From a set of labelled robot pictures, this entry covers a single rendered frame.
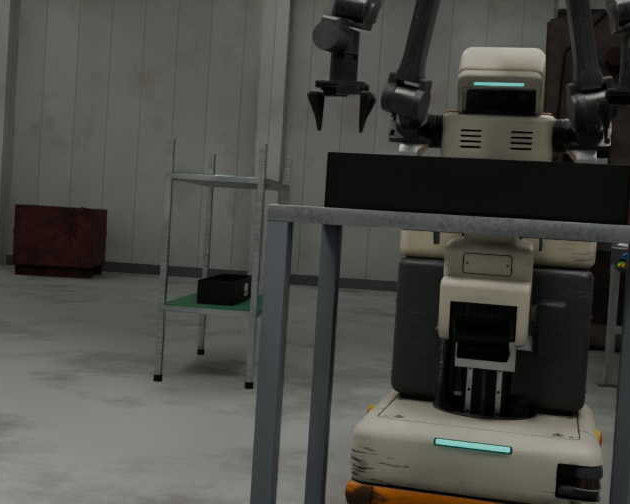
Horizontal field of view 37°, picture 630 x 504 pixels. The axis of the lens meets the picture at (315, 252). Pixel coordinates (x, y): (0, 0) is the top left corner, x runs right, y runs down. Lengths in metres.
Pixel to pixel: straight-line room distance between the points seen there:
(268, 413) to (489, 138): 0.99
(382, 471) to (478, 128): 0.89
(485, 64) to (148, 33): 9.29
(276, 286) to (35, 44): 10.31
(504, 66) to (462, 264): 0.50
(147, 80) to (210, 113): 0.86
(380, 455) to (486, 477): 0.27
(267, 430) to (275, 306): 0.23
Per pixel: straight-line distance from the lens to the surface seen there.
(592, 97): 2.28
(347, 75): 1.92
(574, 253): 2.62
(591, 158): 2.37
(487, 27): 11.11
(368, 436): 2.39
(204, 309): 4.22
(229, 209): 11.03
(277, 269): 1.69
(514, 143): 2.38
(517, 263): 2.36
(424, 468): 2.38
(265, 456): 1.75
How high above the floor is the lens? 0.78
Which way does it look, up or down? 2 degrees down
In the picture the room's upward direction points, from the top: 4 degrees clockwise
